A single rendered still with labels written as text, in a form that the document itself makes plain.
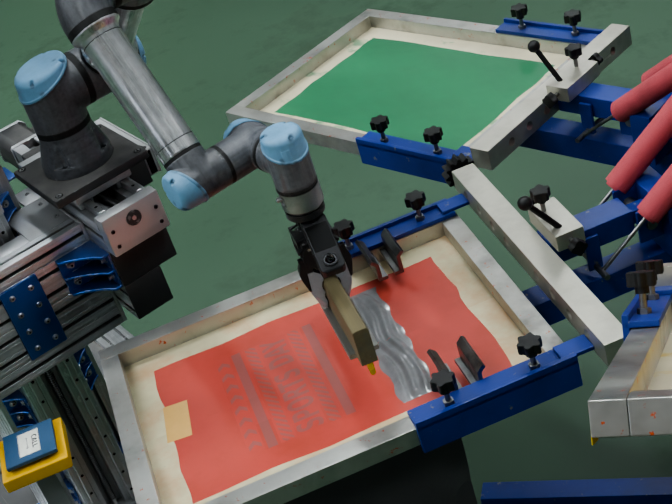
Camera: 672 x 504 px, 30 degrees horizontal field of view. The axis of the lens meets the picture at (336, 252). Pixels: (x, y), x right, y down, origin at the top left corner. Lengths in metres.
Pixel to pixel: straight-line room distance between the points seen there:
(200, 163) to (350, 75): 1.26
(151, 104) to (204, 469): 0.65
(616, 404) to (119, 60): 1.21
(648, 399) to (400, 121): 1.90
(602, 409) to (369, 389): 1.07
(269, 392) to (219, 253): 2.29
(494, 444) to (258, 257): 1.39
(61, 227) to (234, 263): 1.91
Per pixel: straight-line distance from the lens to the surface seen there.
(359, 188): 4.72
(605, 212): 2.43
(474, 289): 2.45
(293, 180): 2.13
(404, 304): 2.46
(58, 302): 2.71
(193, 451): 2.31
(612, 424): 1.27
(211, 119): 5.57
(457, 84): 3.17
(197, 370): 2.48
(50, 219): 2.73
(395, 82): 3.26
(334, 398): 2.30
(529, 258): 2.35
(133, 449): 2.31
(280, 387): 2.36
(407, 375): 2.28
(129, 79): 2.18
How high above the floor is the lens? 2.42
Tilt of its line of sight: 33 degrees down
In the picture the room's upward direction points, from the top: 18 degrees counter-clockwise
